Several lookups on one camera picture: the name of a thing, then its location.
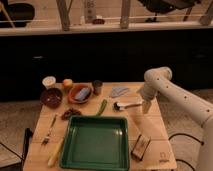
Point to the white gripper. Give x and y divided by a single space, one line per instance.
148 94

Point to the white handled dish brush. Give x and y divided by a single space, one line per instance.
120 106

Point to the green square tray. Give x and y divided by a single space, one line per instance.
96 143

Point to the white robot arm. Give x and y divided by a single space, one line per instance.
201 111

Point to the grey blue cloth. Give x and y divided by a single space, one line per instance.
118 91

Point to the green chili pepper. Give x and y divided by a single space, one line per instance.
102 107

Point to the brown patterned box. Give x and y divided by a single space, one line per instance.
140 147

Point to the dark metal cup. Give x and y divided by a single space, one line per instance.
97 87

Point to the blue sponge in bowl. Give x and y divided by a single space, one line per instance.
81 95

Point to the orange bowl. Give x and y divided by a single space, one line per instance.
75 90

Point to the brown dried food pile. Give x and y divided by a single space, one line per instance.
70 112

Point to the orange fruit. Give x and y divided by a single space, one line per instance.
67 83

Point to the dark brown bowl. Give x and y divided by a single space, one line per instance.
51 97

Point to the black office chair background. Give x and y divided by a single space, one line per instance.
166 6

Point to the metal fork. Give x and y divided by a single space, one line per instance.
47 136

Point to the black chair background left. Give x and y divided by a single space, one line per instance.
20 13

